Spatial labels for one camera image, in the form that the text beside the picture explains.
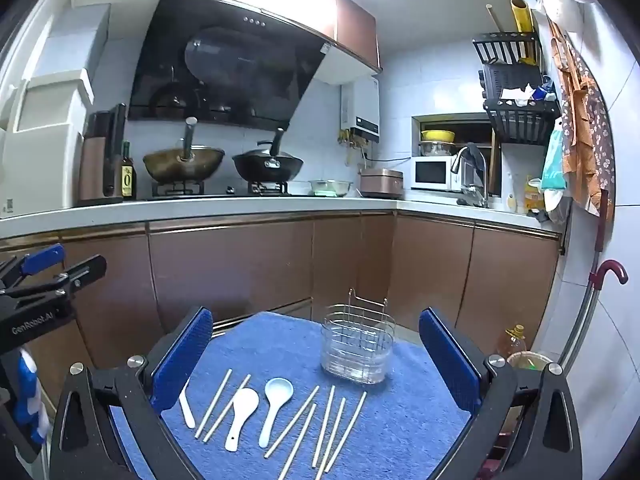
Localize small white foam box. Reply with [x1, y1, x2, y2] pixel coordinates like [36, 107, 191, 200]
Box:
[30, 2, 111, 81]

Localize maroon handled umbrella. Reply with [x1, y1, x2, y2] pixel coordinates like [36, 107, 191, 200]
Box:
[557, 189, 629, 371]

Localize black gas stove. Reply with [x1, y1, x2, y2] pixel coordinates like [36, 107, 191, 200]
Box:
[150, 179, 311, 199]

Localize wooden cutting board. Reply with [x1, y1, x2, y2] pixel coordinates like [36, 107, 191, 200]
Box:
[487, 127, 502, 196]

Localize large cooking oil bottle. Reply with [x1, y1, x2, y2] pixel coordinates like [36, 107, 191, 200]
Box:
[496, 324, 528, 361]

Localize woven rim basket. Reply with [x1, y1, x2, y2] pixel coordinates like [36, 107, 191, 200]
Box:
[506, 350, 553, 372]

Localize teal plastic bag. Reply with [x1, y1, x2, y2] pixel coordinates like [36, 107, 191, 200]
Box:
[540, 120, 568, 191]

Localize black wok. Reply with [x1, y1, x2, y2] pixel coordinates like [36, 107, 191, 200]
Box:
[231, 127, 305, 183]

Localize copper wall cabinets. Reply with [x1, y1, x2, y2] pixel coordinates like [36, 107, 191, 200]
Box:
[72, 0, 383, 73]

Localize brass wok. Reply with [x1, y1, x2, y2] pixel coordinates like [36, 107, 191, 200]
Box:
[142, 117, 226, 184]

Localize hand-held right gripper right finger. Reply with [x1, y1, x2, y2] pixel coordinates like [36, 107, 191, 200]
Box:
[419, 307, 583, 480]

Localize chrome sink faucet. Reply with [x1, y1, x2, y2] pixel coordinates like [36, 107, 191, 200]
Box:
[450, 144, 488, 208]

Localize wooden rolling pin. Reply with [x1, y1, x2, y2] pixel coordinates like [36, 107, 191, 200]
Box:
[485, 4, 508, 36]

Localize white water heater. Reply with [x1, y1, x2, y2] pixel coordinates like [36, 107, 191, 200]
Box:
[341, 75, 381, 148]

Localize white rag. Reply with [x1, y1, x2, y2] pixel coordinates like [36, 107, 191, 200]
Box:
[500, 85, 536, 106]

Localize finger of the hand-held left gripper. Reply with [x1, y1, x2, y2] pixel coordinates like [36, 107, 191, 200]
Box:
[2, 254, 108, 307]
[0, 243, 67, 288]

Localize olive oil bottle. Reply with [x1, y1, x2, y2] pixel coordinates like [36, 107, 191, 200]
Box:
[120, 141, 138, 201]

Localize wire utensil holder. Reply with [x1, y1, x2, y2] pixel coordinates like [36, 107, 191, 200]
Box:
[320, 287, 397, 385]

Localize black dish rack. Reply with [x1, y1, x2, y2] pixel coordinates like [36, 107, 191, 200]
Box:
[472, 32, 563, 146]

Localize blue terry towel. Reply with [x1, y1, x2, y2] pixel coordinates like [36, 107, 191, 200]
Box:
[107, 310, 473, 480]

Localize white microwave oven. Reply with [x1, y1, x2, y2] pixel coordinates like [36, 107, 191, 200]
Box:
[410, 156, 463, 192]

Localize yellow detergent bottle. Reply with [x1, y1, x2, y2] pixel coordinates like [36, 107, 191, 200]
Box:
[522, 175, 546, 213]

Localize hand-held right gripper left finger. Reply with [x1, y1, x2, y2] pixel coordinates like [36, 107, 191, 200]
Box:
[49, 306, 215, 480]

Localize glass pan lid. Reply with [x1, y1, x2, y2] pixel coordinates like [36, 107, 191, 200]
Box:
[307, 179, 353, 197]

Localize black range hood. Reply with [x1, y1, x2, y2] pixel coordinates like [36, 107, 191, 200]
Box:
[127, 0, 333, 128]

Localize steel pot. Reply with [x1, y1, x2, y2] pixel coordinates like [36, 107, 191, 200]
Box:
[419, 140, 457, 157]

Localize orange floral apron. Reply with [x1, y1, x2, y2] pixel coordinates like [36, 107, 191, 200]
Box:
[547, 20, 616, 218]

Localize brown base cabinets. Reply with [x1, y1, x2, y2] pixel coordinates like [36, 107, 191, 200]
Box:
[0, 210, 563, 376]

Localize set of wooden chopsticks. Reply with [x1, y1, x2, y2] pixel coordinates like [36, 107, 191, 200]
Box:
[195, 369, 368, 480]

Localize brown rice cooker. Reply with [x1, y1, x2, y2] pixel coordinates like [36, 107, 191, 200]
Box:
[359, 167, 405, 199]

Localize large white foam box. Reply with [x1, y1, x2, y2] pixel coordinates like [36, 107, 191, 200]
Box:
[0, 67, 96, 217]

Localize yellow foil roll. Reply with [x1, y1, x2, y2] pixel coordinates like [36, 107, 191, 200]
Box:
[510, 0, 538, 66]

